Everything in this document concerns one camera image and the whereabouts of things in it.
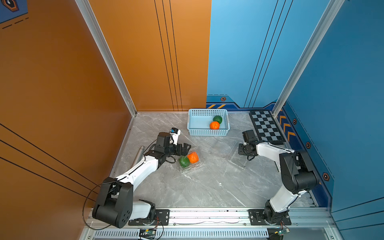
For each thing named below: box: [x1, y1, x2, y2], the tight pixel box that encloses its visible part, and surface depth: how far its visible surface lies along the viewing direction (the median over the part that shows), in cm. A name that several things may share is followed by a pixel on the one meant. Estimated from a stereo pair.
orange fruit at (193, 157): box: [187, 151, 200, 164], surface depth 91 cm
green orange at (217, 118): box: [213, 115, 223, 124], surface depth 112 cm
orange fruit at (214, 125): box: [209, 121, 221, 130], surface depth 107 cm
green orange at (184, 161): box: [178, 155, 191, 168], surface depth 91 cm
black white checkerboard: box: [248, 110, 286, 145], surface depth 108 cm
